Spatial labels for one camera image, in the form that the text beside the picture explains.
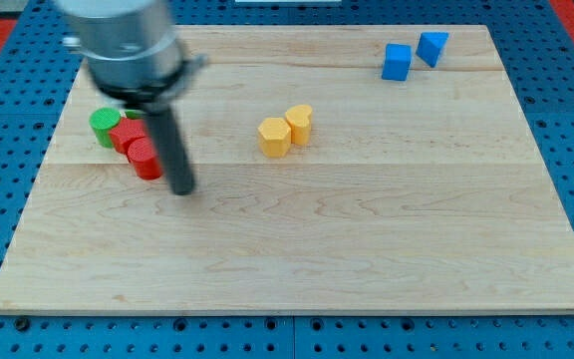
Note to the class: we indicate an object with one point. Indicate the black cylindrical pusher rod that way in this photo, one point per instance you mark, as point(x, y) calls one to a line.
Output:
point(164, 132)

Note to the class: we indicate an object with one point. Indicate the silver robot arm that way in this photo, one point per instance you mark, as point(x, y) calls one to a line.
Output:
point(136, 59)

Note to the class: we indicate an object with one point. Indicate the wooden board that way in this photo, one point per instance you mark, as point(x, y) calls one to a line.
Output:
point(422, 197)

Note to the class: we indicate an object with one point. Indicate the red cylinder block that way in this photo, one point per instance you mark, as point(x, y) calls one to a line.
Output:
point(143, 157)

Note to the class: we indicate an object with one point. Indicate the red star block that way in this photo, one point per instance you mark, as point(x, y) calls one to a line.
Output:
point(125, 133)

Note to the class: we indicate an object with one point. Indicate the green block behind rod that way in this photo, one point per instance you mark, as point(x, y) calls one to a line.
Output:
point(133, 114)

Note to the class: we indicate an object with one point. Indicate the green cylinder block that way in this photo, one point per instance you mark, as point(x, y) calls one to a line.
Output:
point(101, 121)

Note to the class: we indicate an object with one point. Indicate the yellow hexagon block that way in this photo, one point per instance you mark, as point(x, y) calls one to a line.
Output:
point(274, 137)

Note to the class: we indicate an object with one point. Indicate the blue cube block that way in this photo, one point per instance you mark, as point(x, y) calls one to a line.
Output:
point(397, 62)

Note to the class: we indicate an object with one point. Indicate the blue triangle block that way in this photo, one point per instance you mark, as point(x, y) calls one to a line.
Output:
point(430, 47)

